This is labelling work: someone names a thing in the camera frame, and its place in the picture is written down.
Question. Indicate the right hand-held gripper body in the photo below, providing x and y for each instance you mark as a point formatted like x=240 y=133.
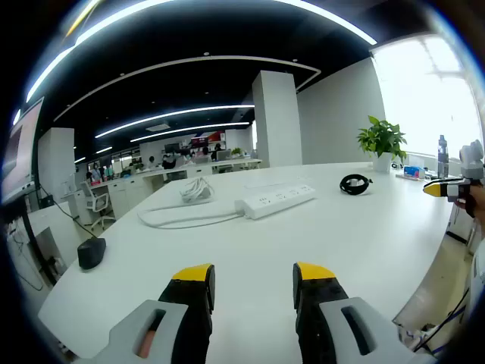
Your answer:
x=471 y=159

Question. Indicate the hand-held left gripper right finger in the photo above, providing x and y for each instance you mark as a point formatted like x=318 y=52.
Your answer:
x=341 y=341

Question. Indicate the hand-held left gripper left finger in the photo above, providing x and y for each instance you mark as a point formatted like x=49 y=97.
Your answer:
x=151 y=341

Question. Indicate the white power strip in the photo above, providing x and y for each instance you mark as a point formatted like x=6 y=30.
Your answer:
x=276 y=201

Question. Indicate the white desk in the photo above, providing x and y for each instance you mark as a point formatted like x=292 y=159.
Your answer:
x=265 y=242

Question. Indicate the curved ceiling light strip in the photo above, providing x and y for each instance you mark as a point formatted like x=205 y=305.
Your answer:
x=113 y=21

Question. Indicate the person's right hand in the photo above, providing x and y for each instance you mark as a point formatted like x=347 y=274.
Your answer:
x=460 y=204

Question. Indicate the tissue box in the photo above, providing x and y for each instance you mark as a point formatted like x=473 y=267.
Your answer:
x=413 y=171

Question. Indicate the potted green plant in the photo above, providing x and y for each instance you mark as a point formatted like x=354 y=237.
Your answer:
x=382 y=140

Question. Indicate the large bright window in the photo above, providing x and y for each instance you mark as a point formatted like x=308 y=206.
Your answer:
x=424 y=95

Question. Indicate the person's striped shirt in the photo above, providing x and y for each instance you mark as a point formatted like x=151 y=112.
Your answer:
x=478 y=273

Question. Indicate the small black device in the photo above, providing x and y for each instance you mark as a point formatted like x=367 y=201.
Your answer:
x=91 y=254

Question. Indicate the white office chair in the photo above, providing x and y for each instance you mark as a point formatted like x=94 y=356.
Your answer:
x=94 y=201

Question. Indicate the white square column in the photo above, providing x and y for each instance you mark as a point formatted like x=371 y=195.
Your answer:
x=276 y=121

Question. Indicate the small background green plant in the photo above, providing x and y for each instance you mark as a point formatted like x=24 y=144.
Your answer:
x=236 y=151

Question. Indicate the short straight ceiling light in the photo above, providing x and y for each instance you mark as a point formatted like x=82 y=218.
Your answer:
x=189 y=130

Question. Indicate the large monitor on stand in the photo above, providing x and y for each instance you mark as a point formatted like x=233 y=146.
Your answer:
x=20 y=159

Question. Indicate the long straight ceiling light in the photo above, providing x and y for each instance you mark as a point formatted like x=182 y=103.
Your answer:
x=170 y=115

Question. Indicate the red wall banner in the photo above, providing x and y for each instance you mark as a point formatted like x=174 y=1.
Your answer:
x=208 y=139

